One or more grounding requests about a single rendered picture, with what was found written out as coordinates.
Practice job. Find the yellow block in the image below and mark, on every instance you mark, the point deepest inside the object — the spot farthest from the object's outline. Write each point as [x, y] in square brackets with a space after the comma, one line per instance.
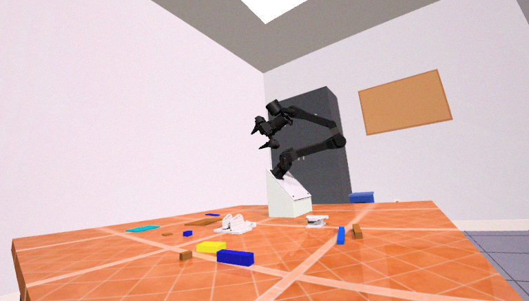
[210, 246]

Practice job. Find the cyan flat plate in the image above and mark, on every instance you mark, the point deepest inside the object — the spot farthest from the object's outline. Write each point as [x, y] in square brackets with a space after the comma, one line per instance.
[140, 229]

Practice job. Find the tan flat rectangular plate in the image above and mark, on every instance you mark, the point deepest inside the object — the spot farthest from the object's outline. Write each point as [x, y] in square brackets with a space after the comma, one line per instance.
[205, 221]

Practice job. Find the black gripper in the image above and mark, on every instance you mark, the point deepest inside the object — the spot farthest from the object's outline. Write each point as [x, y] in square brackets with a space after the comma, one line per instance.
[273, 143]

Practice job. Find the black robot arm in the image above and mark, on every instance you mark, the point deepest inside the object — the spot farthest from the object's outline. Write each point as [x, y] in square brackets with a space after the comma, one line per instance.
[335, 142]

